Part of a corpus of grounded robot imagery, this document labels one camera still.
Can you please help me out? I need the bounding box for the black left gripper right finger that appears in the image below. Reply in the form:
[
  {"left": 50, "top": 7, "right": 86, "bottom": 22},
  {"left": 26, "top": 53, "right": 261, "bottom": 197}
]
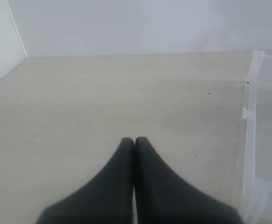
[{"left": 134, "top": 137, "right": 243, "bottom": 224}]

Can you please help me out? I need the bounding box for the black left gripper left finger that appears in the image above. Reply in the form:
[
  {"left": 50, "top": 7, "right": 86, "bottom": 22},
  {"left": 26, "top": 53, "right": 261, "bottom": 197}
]
[{"left": 36, "top": 138, "right": 134, "bottom": 224}]

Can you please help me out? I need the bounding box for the clear plastic container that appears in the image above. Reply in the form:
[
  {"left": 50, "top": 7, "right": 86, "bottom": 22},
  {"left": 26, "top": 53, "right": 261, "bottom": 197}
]
[{"left": 239, "top": 51, "right": 272, "bottom": 224}]

